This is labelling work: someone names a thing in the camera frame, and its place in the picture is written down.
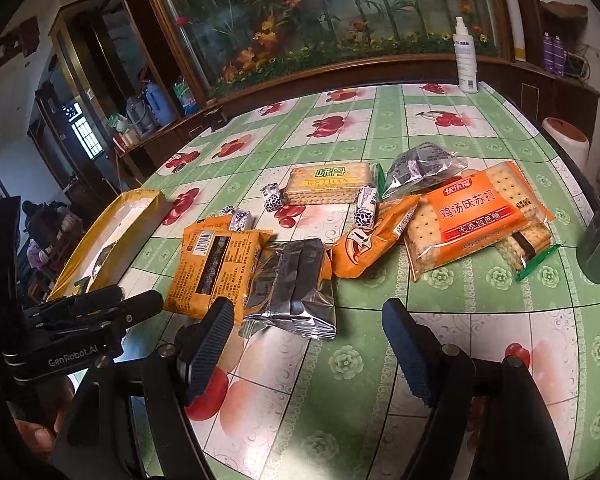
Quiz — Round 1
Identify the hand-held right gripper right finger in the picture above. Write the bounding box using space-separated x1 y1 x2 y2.
381 297 588 480

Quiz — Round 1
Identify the rolled white paper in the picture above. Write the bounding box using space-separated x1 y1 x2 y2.
495 0 529 62

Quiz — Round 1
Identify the green-label water bottle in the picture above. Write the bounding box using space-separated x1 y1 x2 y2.
172 76 201 116

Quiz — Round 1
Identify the large orange cracker packet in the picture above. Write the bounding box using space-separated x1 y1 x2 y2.
404 162 556 283

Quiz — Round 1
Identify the grey thermos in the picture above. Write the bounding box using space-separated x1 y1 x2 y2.
126 95 156 137

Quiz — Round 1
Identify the dark glass jar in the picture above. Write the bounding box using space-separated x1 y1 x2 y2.
203 106 226 133

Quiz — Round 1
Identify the person's left hand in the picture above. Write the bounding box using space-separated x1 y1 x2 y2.
15 375 78 461

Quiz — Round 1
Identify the white spray bottle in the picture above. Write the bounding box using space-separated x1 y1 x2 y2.
452 16 480 94

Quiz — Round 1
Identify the large silver foil packet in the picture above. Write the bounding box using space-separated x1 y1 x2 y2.
237 239 338 343

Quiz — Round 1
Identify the barred window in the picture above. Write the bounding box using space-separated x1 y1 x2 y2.
70 115 106 161

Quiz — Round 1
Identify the yellow cracker packet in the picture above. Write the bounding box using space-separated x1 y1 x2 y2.
282 162 387 206

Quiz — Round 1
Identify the green bag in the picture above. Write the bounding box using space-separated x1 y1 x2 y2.
107 112 131 136

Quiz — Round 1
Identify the wire basket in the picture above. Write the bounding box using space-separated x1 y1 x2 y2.
565 52 591 79

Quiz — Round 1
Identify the green-ended cracker packet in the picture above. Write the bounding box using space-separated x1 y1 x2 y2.
495 222 563 282

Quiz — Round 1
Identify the orange barcode snack packet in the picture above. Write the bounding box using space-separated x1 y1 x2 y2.
165 217 273 321

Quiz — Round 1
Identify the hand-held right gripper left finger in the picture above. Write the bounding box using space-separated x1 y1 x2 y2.
50 296 237 480

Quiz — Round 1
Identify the blue thermos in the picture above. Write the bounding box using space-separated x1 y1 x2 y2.
145 81 177 126

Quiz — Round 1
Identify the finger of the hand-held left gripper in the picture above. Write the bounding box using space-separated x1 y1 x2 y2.
22 285 126 323
42 290 164 341

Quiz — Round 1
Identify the green fruit-print tablecloth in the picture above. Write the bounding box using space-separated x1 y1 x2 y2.
115 80 600 480

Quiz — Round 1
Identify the white bin with red lid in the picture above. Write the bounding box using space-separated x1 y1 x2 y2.
541 116 592 176

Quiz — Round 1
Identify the clear packet of dark snacks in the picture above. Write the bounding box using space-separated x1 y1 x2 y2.
380 142 468 201

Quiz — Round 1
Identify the orange round-logo snack packet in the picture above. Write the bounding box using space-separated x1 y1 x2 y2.
327 195 423 281

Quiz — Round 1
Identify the yellow plastic bag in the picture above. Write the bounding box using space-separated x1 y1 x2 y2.
47 189 173 301

